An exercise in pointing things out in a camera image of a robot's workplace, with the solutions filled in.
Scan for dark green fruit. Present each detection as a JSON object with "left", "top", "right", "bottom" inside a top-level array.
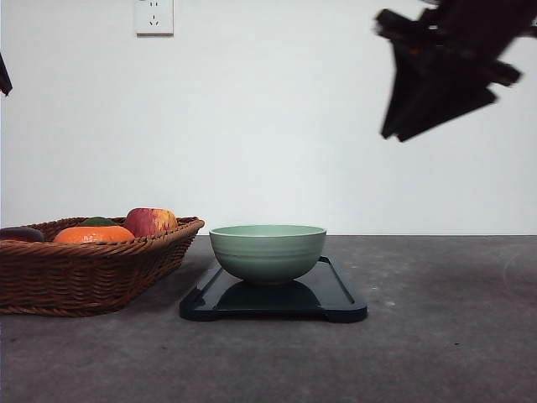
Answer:
[{"left": 79, "top": 217, "right": 117, "bottom": 227}]

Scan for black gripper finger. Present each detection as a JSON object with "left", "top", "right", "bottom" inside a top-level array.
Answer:
[{"left": 0, "top": 52, "right": 13, "bottom": 97}]

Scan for white wall socket left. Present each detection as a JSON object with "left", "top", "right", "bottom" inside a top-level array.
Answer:
[{"left": 134, "top": 0, "right": 175, "bottom": 39}]

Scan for green ceramic bowl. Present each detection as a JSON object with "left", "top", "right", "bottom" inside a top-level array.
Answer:
[{"left": 209, "top": 224, "right": 327, "bottom": 282}]

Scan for brown wicker basket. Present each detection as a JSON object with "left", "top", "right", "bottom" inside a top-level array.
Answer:
[{"left": 0, "top": 217, "right": 205, "bottom": 317}]

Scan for orange tangerine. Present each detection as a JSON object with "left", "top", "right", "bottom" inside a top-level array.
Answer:
[{"left": 53, "top": 226, "right": 135, "bottom": 243}]

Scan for black rectangular tray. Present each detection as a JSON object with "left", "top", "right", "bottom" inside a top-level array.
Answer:
[{"left": 180, "top": 256, "right": 368, "bottom": 323}]

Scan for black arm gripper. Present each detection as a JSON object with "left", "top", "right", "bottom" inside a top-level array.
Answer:
[{"left": 373, "top": 0, "right": 537, "bottom": 142}]

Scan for red yellow apple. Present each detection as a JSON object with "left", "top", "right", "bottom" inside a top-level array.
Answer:
[{"left": 126, "top": 207, "right": 178, "bottom": 237}]

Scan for dark purple fruit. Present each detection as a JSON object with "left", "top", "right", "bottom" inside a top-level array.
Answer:
[{"left": 0, "top": 227, "right": 45, "bottom": 243}]

